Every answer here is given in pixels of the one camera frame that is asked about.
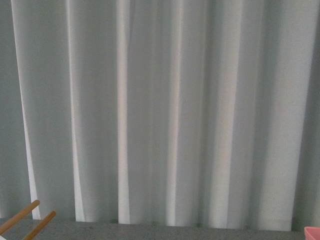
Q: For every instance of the white towel rack with wooden rods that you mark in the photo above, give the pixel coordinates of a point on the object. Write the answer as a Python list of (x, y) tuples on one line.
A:
[(22, 214)]

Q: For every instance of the pink container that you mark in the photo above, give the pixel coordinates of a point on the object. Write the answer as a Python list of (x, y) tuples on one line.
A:
[(312, 233)]

